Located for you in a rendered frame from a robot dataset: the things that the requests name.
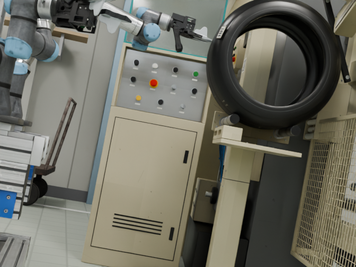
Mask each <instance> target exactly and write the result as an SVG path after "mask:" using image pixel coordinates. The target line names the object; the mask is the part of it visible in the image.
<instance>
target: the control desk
mask: <svg viewBox="0 0 356 267"><path fill-rule="evenodd" d="M206 63H207V59H206V58H201V57H196V56H190V55H185V54H180V53H176V52H171V51H166V50H160V49H155V48H150V47H148V48H147V50H146V51H140V50H137V49H135V48H133V47H132V45H131V44H130V43H125V42H123V45H122V50H121V56H120V61H119V67H118V72H117V77H116V81H115V87H114V92H113V97H112V103H111V108H110V114H109V119H108V125H107V128H106V133H105V139H104V144H103V149H102V155H101V160H100V165H99V171H98V175H97V180H96V186H95V191H94V196H93V202H92V207H91V213H90V218H89V221H88V227H87V232H86V237H85V243H84V248H83V254H82V259H81V262H85V263H90V264H97V265H102V266H108V267H179V263H180V257H181V252H182V246H183V241H184V235H185V230H186V224H187V220H188V215H189V209H190V203H191V198H192V192H193V187H194V181H195V176H196V172H197V167H198V161H199V155H200V149H201V144H202V139H203V133H204V127H205V123H206V118H207V113H208V107H209V101H210V96H211V90H210V87H209V84H208V80H207V71H206Z"/></svg>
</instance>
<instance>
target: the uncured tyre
mask: <svg viewBox="0 0 356 267"><path fill-rule="evenodd" d="M222 26H226V28H225V30H224V32H223V34H222V36H221V38H216V37H217V35H218V33H219V31H220V29H221V27H222ZM256 29H273V30H277V31H280V32H282V33H284V34H286V35H287V36H289V37H290V38H291V39H292V40H293V41H294V42H295V43H296V44H297V45H298V47H299V48H300V50H301V52H302V54H303V55H304V59H305V63H306V78H305V82H304V85H303V87H302V89H301V91H300V93H299V94H298V96H297V97H296V98H295V99H294V100H293V101H292V102H291V103H289V104H288V105H286V106H271V105H267V104H263V103H261V102H259V101H257V100H255V99H254V98H252V97H251V96H249V95H248V94H247V93H246V92H245V91H244V90H243V88H242V87H241V85H240V84H239V82H238V80H237V78H236V76H235V73H234V68H233V50H234V45H235V42H236V40H237V39H238V38H239V37H240V36H242V35H243V34H245V33H246V32H249V31H252V30H256ZM206 71H207V80H208V84H209V87H210V90H211V92H212V94H213V96H216V97H214V98H215V100H216V101H217V103H218V104H219V106H220V107H221V108H222V109H223V110H224V111H225V112H226V113H227V114H228V115H232V114H237V115H238V116H239V122H240V123H242V124H244V125H246V126H249V127H252V128H256V129H265V130H272V129H280V128H286V127H292V126H295V125H298V124H300V123H303V122H305V121H307V120H309V119H310V118H312V117H313V116H315V115H316V114H317V113H318V112H319V111H320V110H321V109H322V108H323V107H324V106H325V105H326V104H327V103H328V101H329V100H330V99H331V97H332V95H333V93H334V91H335V89H336V87H337V84H338V81H339V78H340V72H341V52H340V47H339V43H338V40H337V38H336V35H335V33H334V31H333V29H332V28H331V26H330V25H329V23H328V22H327V21H326V20H325V19H324V17H323V16H322V15H321V14H319V13H318V12H317V11H316V10H315V9H313V8H312V7H310V6H309V5H307V4H305V3H303V2H301V1H298V0H252V1H250V2H247V3H245V4H243V5H242V6H240V7H239V8H237V9H235V10H234V11H233V12H232V13H231V14H229V15H228V16H227V18H226V19H225V20H224V21H223V23H222V24H221V26H220V27H219V29H218V31H217V32H216V34H215V36H214V38H213V40H212V42H211V45H210V47H209V51H208V55H207V63H206ZM222 99H224V100H225V102H226V103H227V104H228V105H229V106H228V107H226V106H225V104H224V103H223V102H222ZM259 127H261V128H259Z"/></svg>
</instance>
